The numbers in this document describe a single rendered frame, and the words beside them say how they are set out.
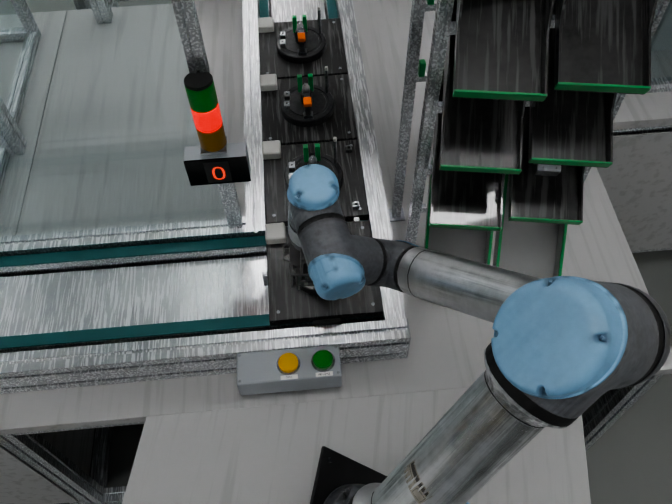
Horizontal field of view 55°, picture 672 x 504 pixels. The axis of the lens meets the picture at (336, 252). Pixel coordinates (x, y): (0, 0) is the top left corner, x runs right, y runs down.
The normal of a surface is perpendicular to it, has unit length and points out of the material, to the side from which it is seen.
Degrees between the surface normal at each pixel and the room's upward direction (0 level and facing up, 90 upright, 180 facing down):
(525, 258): 45
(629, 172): 90
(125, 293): 0
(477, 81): 25
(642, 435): 0
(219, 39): 0
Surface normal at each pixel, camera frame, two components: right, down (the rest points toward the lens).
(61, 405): -0.01, -0.56
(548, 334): -0.66, -0.18
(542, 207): -0.04, -0.15
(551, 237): -0.07, 0.19
